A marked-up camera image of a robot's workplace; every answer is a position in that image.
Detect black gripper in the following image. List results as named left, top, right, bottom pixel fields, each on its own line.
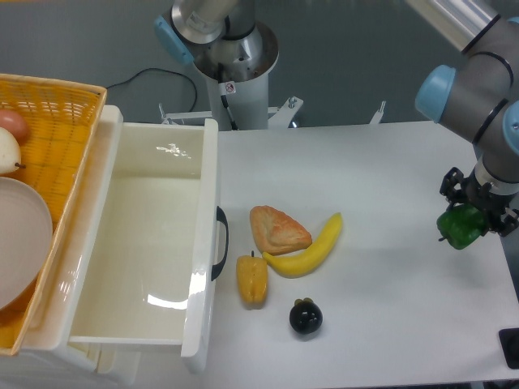
left=440, top=167, right=518, bottom=237

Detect green bell pepper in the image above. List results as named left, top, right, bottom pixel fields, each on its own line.
left=436, top=203, right=487, bottom=250

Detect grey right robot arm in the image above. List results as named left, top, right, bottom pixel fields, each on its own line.
left=408, top=1, right=518, bottom=237

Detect silver left robot arm base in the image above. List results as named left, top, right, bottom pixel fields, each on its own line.
left=153, top=1, right=279, bottom=130

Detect yellow bell pepper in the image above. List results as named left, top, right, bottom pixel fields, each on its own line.
left=236, top=250, right=268, bottom=308

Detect open white upper drawer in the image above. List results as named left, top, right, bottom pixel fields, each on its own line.
left=70, top=119, right=220, bottom=374

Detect white drawer cabinet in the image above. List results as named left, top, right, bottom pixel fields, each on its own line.
left=1, top=105, right=140, bottom=388

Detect black object at table edge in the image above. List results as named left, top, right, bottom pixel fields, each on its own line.
left=499, top=328, right=519, bottom=370

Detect yellow banana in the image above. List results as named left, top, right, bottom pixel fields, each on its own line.
left=262, top=212, right=343, bottom=278

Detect triangular puff pastry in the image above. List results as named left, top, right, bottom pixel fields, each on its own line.
left=249, top=206, right=313, bottom=255

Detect dark purple mangosteen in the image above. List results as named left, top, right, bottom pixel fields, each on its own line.
left=289, top=297, right=324, bottom=336

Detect yellow wicker basket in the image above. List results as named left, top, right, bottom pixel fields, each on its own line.
left=1, top=74, right=107, bottom=357

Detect beige plate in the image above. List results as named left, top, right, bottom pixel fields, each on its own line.
left=1, top=177, right=53, bottom=308

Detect pale white pear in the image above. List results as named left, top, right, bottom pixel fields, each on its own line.
left=0, top=127, right=25, bottom=175

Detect white metal stand frame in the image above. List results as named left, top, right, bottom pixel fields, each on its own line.
left=158, top=96, right=386, bottom=129

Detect black drawer handle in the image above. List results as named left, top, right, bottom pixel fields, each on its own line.
left=211, top=206, right=229, bottom=281

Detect black floor cable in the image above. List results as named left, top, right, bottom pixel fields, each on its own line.
left=105, top=67, right=199, bottom=114

